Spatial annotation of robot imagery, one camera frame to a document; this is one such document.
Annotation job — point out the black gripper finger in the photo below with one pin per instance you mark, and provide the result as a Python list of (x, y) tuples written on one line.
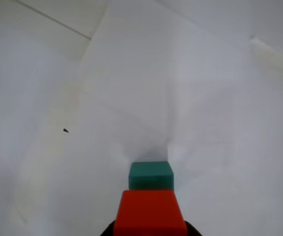
[(109, 229), (193, 229)]

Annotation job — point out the red cube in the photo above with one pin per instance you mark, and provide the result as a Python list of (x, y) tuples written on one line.
[(151, 214)]

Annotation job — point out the teal blue cube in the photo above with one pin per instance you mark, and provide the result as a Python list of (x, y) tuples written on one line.
[(151, 175)]

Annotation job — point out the beige masking tape strip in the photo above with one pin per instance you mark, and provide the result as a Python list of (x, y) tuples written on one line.
[(45, 152), (269, 49)]

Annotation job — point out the white paper sheet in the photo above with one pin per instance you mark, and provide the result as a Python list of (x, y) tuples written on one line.
[(180, 98)]

